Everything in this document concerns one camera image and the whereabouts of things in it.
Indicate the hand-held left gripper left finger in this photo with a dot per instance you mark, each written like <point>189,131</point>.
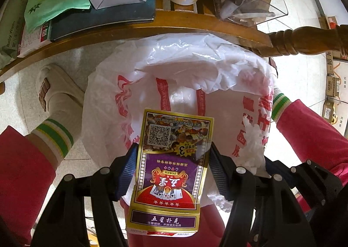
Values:
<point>130,167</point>

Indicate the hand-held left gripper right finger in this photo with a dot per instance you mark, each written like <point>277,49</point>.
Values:
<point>217,171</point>

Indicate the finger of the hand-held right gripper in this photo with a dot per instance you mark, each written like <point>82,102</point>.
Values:
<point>316,179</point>

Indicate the gold purple playing card packet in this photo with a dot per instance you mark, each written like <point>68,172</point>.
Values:
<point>168,181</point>

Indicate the white red-printed plastic bag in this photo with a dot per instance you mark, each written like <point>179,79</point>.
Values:
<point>163,67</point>

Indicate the cardboard box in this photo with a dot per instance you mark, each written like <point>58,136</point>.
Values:
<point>333,86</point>
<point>337,63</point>
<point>335,116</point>

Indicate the white green-striped sock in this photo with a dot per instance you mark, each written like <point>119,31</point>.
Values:
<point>280,103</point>
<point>62,127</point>

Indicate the beige slipper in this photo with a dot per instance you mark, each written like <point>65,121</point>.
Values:
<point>64,81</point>

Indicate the red trousers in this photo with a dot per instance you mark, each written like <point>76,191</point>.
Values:
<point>21,181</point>

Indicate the wooden table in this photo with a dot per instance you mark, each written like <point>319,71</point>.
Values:
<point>168,23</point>

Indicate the dark blue book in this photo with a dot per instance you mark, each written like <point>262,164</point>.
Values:
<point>108,17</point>

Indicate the red and white small box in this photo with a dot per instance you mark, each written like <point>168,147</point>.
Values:
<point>32,39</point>

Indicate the baby wipes packet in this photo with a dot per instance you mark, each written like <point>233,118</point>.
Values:
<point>12,27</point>

